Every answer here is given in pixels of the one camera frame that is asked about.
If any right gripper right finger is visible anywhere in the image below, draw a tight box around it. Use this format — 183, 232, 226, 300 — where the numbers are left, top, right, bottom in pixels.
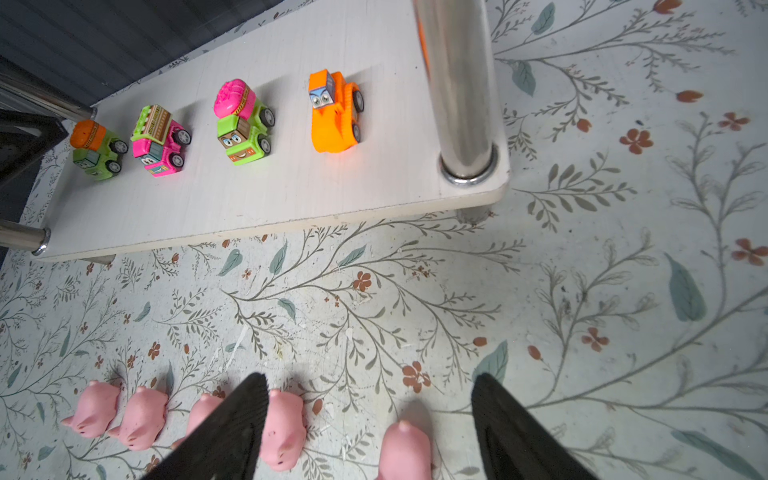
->
471, 373, 596, 480

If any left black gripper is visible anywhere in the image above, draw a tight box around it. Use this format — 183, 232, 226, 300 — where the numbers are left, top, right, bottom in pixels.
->
1, 110, 69, 186

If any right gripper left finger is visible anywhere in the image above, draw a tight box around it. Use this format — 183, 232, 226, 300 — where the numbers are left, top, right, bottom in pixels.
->
145, 372, 269, 479

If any green orange mixer toy truck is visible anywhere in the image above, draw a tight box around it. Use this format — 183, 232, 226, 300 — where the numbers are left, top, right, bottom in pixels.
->
70, 120, 129, 181

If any green pink mixer toy truck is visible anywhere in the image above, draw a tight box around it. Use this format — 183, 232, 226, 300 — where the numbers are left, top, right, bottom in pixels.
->
213, 79, 276, 165

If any orange toy bulldozer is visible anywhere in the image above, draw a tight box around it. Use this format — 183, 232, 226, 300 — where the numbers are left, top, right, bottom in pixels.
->
308, 69, 365, 153

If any white two-tier shelf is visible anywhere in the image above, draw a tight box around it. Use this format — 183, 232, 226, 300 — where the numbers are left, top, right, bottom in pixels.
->
1, 1, 511, 262

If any pink pig toy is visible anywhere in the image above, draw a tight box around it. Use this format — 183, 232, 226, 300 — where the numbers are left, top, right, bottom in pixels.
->
60, 380, 120, 439
377, 420, 432, 480
107, 386, 169, 451
171, 393, 223, 449
259, 389, 307, 472

